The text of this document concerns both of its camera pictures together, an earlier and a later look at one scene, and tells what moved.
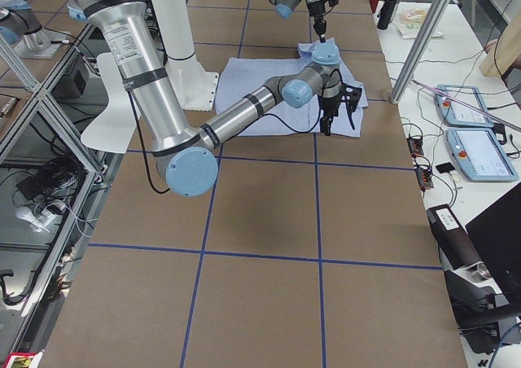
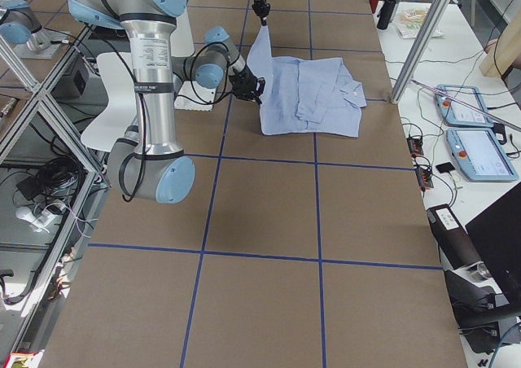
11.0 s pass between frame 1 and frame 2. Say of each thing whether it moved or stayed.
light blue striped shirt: moved
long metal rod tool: stayed
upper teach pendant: stayed
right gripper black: moved
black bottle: stayed
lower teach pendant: stayed
